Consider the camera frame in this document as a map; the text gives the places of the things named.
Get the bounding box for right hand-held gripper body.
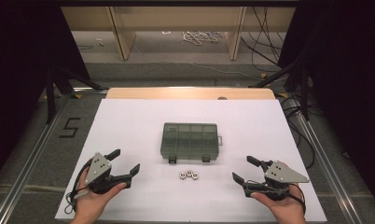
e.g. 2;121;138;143
252;160;311;202

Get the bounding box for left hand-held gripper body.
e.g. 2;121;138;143
84;151;118;195

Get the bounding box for grey transparent compartment box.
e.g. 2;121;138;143
160;121;223;164

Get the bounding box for person's right hand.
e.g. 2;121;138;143
250;184;306;224

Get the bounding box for person's left hand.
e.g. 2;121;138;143
71;169;128;224

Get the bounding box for white board sheet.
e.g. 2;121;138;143
54;98;328;223

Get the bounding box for black metal stand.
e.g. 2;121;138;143
44;66;110;125
249;60;312;121

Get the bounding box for black curtain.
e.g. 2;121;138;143
0;0;91;188
277;0;375;216

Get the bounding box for wooden shelf unit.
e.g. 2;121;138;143
60;6;297;62

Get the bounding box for left hand-held gripper cable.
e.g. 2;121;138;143
63;158;94;216

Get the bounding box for hand-held gripper cable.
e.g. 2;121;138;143
287;182;307;216
63;158;94;216

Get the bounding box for right hand-held gripper cable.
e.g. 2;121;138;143
287;182;307;216

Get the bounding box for black looped cables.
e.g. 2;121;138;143
280;94;317;171

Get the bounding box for aluminium floor rail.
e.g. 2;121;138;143
286;98;366;224
0;87;110;224

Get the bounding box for bundle of black floor cables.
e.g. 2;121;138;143
240;7;290;68

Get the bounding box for white rope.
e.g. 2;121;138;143
181;30;223;47

